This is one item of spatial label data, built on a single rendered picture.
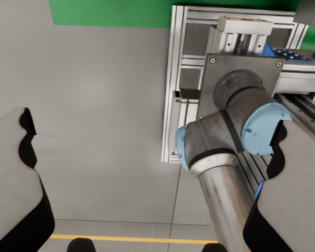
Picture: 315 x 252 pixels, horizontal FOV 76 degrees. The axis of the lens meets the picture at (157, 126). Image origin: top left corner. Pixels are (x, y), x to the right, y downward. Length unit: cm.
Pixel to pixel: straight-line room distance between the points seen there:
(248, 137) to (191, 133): 13
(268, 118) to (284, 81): 38
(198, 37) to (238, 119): 103
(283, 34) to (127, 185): 206
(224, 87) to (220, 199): 32
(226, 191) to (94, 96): 159
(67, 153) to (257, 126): 210
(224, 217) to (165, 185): 208
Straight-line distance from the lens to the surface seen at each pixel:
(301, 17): 136
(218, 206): 44
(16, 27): 195
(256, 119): 47
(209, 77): 64
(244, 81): 60
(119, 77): 176
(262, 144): 51
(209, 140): 48
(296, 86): 87
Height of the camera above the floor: 162
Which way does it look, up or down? 57 degrees down
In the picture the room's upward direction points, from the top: 179 degrees counter-clockwise
